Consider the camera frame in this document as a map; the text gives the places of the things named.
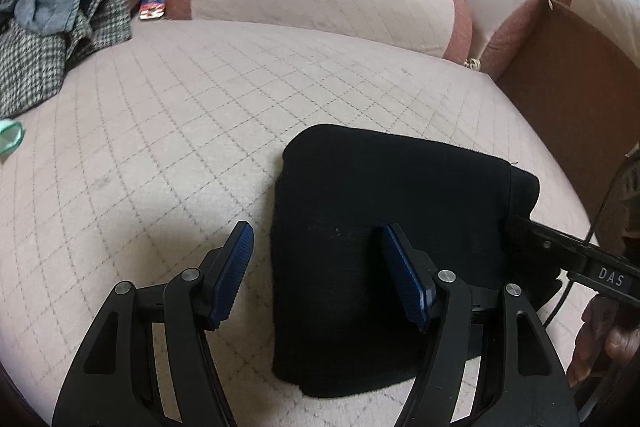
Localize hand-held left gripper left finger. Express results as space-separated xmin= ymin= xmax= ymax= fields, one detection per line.
xmin=51 ymin=221 xmax=256 ymax=427

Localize person's right hand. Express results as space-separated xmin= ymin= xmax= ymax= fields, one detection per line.
xmin=567 ymin=294 xmax=640 ymax=388

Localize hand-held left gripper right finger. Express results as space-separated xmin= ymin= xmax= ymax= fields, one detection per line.
xmin=381 ymin=222 xmax=581 ymax=427

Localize small pink cream cushion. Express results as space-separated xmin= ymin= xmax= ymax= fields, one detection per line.
xmin=467 ymin=0 xmax=543 ymax=80

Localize black pants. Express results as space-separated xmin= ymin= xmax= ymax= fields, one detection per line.
xmin=270 ymin=123 xmax=561 ymax=400

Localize houndstooth checked garment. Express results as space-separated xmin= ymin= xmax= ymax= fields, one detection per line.
xmin=0 ymin=0 xmax=156 ymax=120

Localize pink quilted mattress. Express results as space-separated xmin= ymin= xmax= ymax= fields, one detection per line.
xmin=0 ymin=19 xmax=596 ymax=427

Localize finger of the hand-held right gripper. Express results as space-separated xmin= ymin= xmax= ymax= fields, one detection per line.
xmin=507 ymin=214 xmax=601 ymax=280

